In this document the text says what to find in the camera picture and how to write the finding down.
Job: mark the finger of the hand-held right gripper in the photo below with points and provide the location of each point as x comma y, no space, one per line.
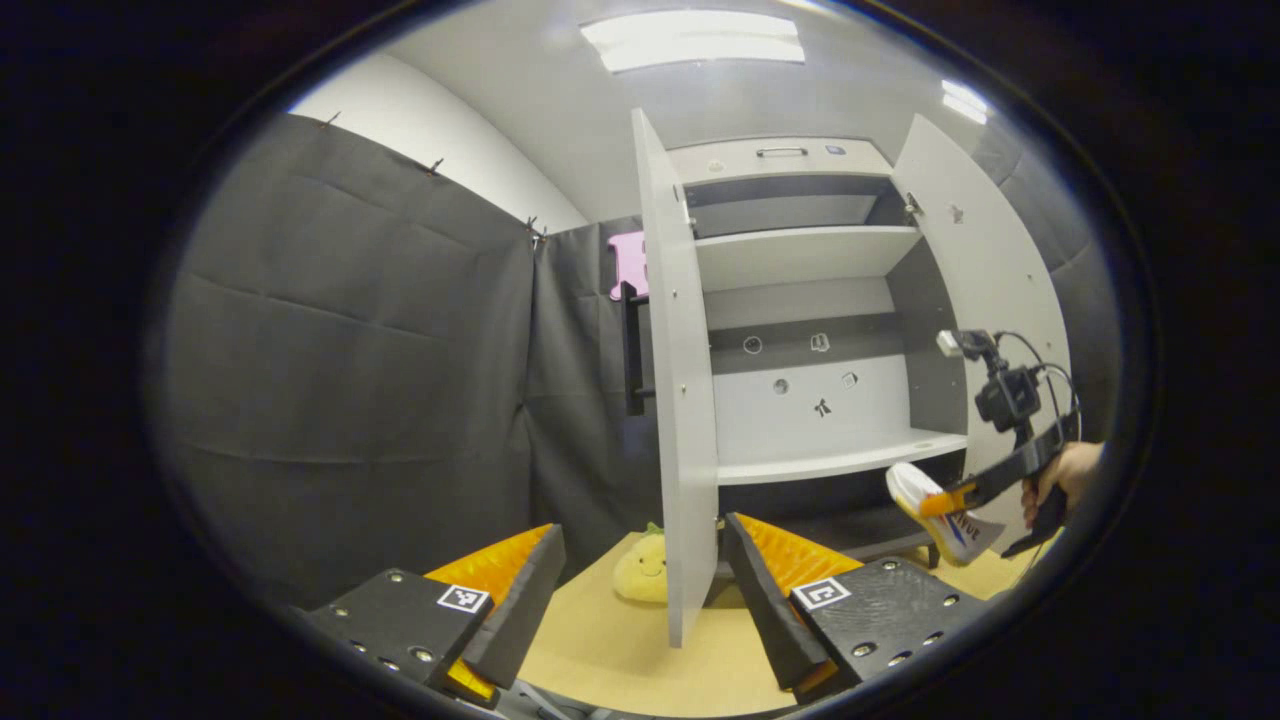
945,500

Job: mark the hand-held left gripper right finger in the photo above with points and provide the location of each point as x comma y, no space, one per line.
765,610

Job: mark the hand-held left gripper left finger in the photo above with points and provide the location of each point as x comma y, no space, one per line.
525,610

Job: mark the white striped canvas shoe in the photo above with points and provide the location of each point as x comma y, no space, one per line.
950,535

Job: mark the grey shoe cabinet door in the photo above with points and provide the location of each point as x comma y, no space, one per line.
985,260
685,400

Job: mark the grey shoe cabinet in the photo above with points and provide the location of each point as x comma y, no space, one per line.
800,260

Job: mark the yellow plush toy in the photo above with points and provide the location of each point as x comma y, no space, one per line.
640,570

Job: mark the black backdrop cloth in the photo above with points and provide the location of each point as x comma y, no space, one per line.
350,380

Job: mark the small ceiling light panel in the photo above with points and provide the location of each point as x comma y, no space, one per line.
965,100

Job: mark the large ceiling light panel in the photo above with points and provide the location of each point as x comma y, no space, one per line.
690,40

